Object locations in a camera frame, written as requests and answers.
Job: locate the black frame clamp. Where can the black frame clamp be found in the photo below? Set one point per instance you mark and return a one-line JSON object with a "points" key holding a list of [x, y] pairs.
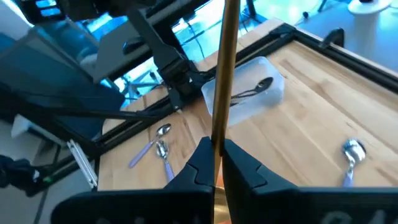
{"points": [[334, 35]]}

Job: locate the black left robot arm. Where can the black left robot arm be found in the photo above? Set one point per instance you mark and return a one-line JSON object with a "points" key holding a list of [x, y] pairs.
{"points": [[164, 56]]}

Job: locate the white metal bracket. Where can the white metal bracket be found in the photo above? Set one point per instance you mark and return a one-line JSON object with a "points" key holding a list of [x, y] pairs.
{"points": [[82, 165]]}

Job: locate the black device green light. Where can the black device green light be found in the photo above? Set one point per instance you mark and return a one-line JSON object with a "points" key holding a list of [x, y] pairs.
{"points": [[18, 174]]}

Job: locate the gold spoon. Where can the gold spoon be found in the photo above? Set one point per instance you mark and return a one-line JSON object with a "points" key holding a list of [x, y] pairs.
{"points": [[225, 77]]}

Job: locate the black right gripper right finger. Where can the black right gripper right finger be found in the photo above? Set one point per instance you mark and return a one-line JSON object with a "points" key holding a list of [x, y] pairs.
{"points": [[280, 205]]}

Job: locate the grey desk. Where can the grey desk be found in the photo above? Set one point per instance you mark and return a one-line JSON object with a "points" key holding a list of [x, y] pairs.
{"points": [[109, 62]]}

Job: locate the clear plastic bin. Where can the clear plastic bin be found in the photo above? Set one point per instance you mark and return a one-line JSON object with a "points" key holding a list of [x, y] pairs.
{"points": [[248, 109]]}

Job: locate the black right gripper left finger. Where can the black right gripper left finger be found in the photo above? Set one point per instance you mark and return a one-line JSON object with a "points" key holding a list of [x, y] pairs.
{"points": [[155, 208]]}

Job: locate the black metal table frame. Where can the black metal table frame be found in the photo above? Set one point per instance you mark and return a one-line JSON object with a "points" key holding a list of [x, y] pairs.
{"points": [[261, 43]]}

